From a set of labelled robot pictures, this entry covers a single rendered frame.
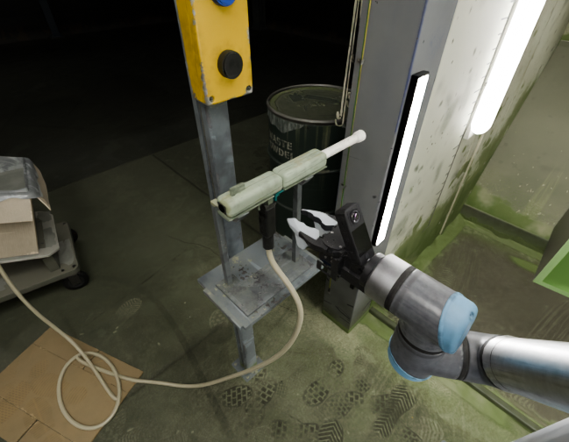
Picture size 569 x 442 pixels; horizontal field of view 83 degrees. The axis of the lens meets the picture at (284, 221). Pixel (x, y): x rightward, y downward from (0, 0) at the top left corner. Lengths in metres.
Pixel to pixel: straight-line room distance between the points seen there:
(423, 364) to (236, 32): 0.70
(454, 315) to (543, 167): 2.08
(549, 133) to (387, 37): 1.78
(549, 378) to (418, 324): 0.17
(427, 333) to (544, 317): 1.68
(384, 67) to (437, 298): 0.67
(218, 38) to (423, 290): 0.57
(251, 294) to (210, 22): 0.64
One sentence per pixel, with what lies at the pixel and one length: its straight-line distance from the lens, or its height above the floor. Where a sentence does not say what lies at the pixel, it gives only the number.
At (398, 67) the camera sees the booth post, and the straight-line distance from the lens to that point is 1.01.
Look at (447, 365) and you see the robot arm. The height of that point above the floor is 0.97.
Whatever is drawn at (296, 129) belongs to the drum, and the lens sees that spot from 1.71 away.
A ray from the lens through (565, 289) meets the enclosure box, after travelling 1.78.
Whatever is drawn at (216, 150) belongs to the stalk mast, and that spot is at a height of 1.16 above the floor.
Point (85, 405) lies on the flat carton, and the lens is 1.84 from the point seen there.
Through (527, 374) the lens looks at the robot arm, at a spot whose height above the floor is 1.10.
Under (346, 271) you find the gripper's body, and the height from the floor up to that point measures 1.05.
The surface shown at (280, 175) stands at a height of 1.14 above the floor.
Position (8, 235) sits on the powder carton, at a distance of 2.02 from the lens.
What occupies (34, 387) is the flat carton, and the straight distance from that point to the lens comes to 2.01.
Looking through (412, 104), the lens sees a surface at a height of 1.20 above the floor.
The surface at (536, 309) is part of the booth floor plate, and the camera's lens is 2.26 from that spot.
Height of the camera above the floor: 1.53
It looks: 40 degrees down
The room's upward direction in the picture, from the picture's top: straight up
